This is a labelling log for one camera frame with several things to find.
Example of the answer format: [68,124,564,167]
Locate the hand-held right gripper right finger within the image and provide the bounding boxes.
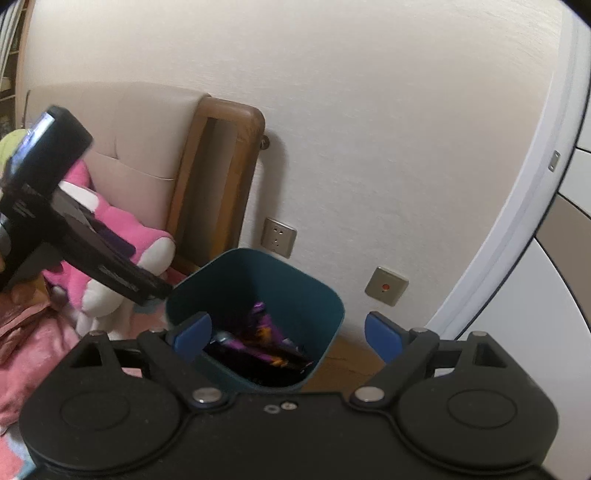
[348,311,517,408]

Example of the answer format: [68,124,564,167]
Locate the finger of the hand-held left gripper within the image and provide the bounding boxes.
[50,198,174,306]
[58,182,137,257]

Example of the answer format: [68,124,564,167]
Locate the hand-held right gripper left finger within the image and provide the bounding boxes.
[69,311,226,409]

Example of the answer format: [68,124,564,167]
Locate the purple chip packet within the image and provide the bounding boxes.
[210,330,315,376]

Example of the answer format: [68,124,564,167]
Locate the purple snack packet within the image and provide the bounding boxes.
[249,301,293,352]

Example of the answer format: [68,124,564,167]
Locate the teal plastic trash bin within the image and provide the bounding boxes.
[165,248,346,394]

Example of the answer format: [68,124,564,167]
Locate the green plush toy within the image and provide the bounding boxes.
[0,128,31,174]

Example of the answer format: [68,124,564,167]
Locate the wooden nightstand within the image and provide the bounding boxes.
[302,335,389,394]

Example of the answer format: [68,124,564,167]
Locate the pink plush bear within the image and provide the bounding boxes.
[44,161,177,343]

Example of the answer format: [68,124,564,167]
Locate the wooden shelf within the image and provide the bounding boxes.
[0,0,31,136]

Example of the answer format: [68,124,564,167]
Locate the folded dusty pink garment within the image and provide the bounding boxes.
[0,277,52,343]

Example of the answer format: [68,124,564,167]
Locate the pink fleece blanket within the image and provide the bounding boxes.
[0,314,145,431]

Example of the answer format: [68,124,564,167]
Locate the white and beige wardrobe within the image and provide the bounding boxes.
[425,0,591,343]

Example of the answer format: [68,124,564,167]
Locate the wall switch with red dot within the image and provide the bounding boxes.
[365,266,410,308]

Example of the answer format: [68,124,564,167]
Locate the wall socket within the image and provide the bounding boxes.
[261,218,297,259]

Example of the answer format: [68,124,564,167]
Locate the wooden bed frame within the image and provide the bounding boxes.
[165,96,267,274]

